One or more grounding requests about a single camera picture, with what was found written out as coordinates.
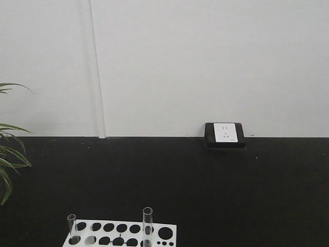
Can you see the tall clear test tube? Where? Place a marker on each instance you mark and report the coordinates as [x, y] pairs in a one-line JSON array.
[[147, 226]]

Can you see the black socket mounting box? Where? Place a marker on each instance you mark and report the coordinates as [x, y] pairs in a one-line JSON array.
[[212, 144]]

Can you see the white test tube rack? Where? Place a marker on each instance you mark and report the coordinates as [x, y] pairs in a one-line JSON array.
[[119, 233]]

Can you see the short clear test tube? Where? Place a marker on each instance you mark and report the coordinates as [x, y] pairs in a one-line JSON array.
[[71, 219]]

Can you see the green potted plant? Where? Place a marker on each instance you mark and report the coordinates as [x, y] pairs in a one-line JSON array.
[[7, 151]]

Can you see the white wall power socket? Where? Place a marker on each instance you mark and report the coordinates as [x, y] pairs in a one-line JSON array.
[[225, 133]]

